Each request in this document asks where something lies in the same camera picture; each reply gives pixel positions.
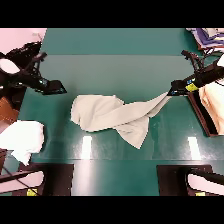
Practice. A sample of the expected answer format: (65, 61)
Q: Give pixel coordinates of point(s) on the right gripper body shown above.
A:
(182, 86)

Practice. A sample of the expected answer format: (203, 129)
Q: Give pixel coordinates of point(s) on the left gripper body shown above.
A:
(50, 87)

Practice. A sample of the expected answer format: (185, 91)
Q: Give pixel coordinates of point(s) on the beige T-shirt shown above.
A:
(106, 115)

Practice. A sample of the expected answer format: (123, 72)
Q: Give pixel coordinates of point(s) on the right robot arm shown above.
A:
(213, 73)

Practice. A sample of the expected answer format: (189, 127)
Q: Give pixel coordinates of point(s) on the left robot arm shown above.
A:
(20, 75)

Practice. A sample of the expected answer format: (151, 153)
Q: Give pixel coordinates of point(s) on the peach garment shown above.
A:
(213, 103)

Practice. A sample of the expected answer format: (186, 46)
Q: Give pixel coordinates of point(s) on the purple garment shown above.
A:
(208, 38)

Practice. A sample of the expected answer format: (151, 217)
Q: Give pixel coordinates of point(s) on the white garment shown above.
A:
(23, 138)

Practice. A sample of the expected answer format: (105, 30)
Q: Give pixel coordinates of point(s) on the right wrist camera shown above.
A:
(195, 60)

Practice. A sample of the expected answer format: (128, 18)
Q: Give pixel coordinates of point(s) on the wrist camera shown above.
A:
(195, 60)
(36, 60)

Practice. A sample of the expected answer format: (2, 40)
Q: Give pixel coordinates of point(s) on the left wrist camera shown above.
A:
(36, 60)

